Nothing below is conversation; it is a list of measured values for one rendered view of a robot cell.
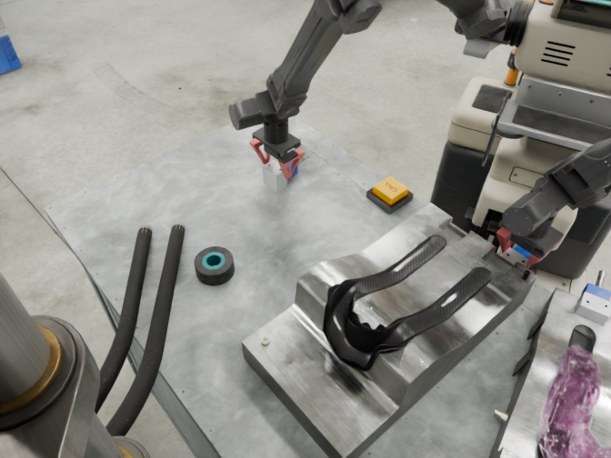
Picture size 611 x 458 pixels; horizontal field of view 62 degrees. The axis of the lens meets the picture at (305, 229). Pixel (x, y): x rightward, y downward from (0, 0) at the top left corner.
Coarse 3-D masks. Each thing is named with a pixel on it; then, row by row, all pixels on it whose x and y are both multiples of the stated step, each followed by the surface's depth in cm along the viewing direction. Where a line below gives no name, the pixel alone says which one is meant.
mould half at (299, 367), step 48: (384, 240) 102; (480, 240) 102; (432, 288) 94; (528, 288) 97; (288, 336) 89; (432, 336) 83; (480, 336) 92; (288, 384) 83; (336, 384) 83; (384, 384) 81; (432, 384) 88; (336, 432) 78; (384, 432) 83
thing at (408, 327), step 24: (432, 240) 102; (408, 264) 98; (336, 288) 86; (360, 288) 90; (384, 288) 91; (456, 288) 94; (480, 288) 94; (336, 312) 89; (432, 312) 91; (336, 336) 88; (360, 336) 83; (384, 336) 83; (408, 336) 83; (360, 360) 85
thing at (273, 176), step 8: (272, 160) 124; (304, 160) 129; (264, 168) 122; (272, 168) 122; (280, 168) 122; (288, 168) 124; (296, 168) 125; (264, 176) 125; (272, 176) 122; (280, 176) 122; (272, 184) 124; (280, 184) 123
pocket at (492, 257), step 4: (488, 252) 100; (492, 252) 101; (484, 256) 99; (488, 256) 102; (492, 256) 102; (496, 256) 101; (500, 256) 101; (488, 260) 102; (492, 260) 102; (496, 260) 101; (500, 260) 100; (504, 260) 100; (492, 264) 101; (496, 264) 101; (500, 264) 101; (504, 264) 100; (508, 264) 99; (512, 264) 99; (500, 268) 100; (504, 268) 100; (508, 268) 100; (504, 272) 100
